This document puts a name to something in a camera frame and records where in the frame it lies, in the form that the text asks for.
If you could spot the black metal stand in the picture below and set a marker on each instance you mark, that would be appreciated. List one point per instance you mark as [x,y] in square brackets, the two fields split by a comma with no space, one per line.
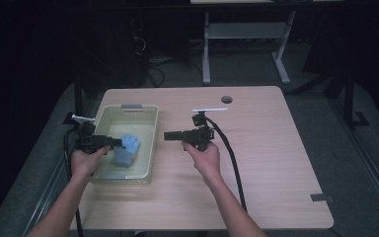
[349,98]
[78,95]

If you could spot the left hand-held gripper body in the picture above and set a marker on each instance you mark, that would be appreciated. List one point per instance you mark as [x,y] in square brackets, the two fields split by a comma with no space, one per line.
[89,140]

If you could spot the grey tape piece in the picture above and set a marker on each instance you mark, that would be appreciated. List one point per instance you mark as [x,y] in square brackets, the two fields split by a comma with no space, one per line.
[319,197]

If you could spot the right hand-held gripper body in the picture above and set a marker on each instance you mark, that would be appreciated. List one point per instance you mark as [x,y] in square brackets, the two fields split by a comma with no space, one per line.
[200,135]

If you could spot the pale yellow plastic basket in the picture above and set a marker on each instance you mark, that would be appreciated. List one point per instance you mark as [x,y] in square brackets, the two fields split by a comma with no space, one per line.
[146,131]

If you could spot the white metal desk frame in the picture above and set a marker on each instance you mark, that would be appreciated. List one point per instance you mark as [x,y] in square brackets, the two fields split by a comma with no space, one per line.
[243,30]

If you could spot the person's right hand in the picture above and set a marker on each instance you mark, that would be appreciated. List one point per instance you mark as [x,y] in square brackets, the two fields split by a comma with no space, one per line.
[207,163]

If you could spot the person's left hand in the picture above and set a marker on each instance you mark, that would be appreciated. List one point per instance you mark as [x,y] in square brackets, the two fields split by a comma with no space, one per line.
[84,164]

